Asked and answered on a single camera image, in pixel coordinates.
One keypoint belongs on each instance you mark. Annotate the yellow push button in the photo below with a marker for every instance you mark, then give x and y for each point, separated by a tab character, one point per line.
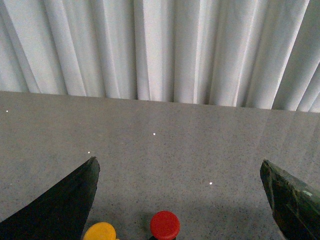
101	231

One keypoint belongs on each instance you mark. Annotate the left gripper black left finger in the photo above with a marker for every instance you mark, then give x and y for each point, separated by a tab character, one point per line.
61	212

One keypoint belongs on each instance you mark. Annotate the white pleated curtain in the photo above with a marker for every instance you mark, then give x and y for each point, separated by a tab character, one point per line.
241	53

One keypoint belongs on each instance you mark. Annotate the red push button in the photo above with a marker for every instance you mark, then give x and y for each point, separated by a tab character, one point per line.
164	225

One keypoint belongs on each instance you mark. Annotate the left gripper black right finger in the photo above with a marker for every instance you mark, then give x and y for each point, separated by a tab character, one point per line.
295	205

